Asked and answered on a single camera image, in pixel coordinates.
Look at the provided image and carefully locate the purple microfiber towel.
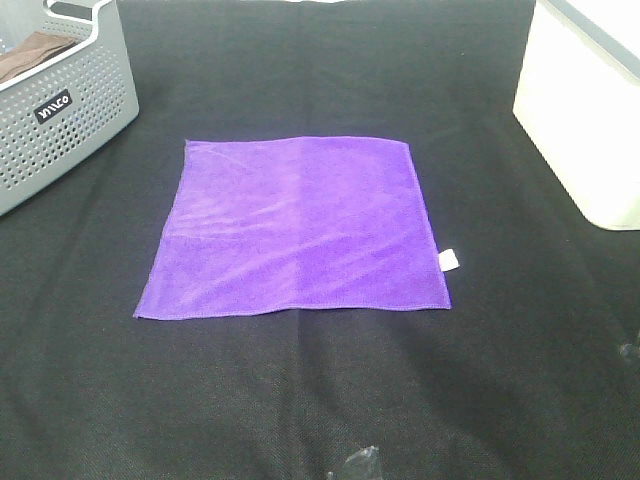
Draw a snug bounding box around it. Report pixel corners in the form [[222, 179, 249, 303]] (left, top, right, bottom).
[[135, 136, 452, 320]]

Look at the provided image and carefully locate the grey perforated plastic basket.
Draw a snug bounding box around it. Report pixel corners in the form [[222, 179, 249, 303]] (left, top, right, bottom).
[[1, 1, 139, 213]]

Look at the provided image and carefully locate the brown folded towel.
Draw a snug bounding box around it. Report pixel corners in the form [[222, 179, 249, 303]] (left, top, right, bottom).
[[1, 32, 77, 82]]

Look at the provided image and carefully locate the black table cloth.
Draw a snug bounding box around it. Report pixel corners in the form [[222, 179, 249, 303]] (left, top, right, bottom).
[[1, 1, 639, 479]]

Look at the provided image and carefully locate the white plastic bin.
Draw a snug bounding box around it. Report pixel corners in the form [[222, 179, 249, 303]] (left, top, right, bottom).
[[513, 1, 639, 231]]

